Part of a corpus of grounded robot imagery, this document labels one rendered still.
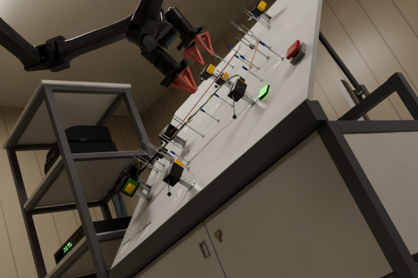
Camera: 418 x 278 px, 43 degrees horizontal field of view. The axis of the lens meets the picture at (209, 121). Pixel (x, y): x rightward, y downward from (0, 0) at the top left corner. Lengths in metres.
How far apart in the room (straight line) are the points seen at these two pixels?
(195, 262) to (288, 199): 0.48
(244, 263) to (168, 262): 0.39
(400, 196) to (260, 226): 0.41
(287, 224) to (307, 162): 0.19
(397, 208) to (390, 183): 0.08
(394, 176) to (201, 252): 0.68
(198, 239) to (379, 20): 2.68
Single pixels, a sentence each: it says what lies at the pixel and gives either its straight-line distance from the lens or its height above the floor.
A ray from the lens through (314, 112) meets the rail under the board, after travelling 1.38.
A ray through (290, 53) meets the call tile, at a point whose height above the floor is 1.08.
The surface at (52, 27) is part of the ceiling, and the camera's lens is 4.14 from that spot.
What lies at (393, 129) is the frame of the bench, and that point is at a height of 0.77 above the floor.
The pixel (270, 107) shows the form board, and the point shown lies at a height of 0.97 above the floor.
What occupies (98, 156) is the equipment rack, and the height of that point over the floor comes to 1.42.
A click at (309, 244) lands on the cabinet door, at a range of 1.47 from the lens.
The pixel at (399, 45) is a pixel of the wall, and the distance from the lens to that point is 3.98.
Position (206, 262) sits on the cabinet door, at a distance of 1.77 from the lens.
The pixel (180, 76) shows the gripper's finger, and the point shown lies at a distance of 1.59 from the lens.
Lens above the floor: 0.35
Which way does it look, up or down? 24 degrees up
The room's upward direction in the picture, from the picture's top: 24 degrees counter-clockwise
